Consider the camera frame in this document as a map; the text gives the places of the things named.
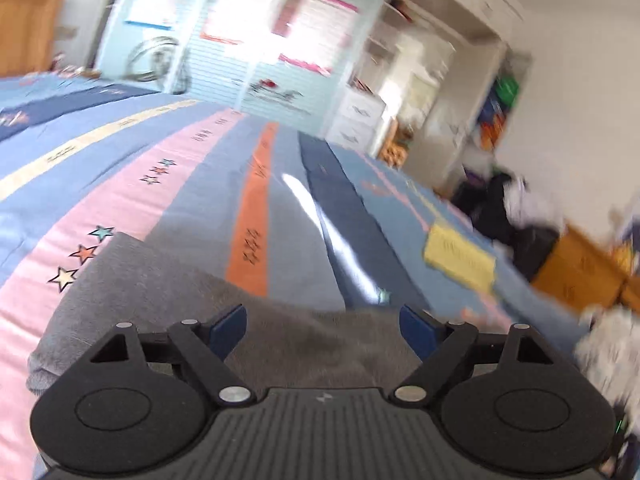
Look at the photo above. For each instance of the white door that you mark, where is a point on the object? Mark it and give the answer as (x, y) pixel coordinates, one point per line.
(450, 125)

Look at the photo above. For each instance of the wooden cabinet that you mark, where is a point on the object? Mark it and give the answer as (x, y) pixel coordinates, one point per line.
(585, 270)

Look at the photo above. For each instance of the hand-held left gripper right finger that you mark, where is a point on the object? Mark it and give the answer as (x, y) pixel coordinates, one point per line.
(417, 330)

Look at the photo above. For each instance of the white drawer unit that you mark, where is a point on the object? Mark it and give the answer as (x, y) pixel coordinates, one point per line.
(355, 120)

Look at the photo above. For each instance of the wooden headboard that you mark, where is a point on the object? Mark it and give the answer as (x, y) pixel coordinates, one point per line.
(27, 25)

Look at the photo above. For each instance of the white wardrobe with sliding doors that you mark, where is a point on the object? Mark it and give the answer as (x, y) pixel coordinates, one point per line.
(240, 70)

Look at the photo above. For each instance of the striped blue bed sheet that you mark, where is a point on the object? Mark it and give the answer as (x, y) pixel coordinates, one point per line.
(200, 185)

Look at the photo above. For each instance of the orange-bordered poster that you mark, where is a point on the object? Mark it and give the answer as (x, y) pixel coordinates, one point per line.
(242, 7)

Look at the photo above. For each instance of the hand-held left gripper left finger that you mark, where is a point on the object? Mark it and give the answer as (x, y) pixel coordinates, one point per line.
(227, 327)

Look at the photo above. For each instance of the white cloth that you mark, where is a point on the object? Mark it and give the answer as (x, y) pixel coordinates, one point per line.
(530, 202)
(610, 355)

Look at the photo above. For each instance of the wooden chair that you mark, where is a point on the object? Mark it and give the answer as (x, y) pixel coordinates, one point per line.
(395, 145)

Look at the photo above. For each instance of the yellow paper sheet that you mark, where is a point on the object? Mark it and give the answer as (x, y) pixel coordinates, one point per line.
(460, 257)

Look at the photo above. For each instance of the grey knit sweater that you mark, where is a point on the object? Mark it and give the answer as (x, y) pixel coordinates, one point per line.
(300, 345)

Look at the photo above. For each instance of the pink-bordered poster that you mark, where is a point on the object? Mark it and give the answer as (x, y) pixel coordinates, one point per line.
(317, 30)

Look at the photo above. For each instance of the green bag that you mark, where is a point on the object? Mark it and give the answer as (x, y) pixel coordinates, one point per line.
(506, 92)

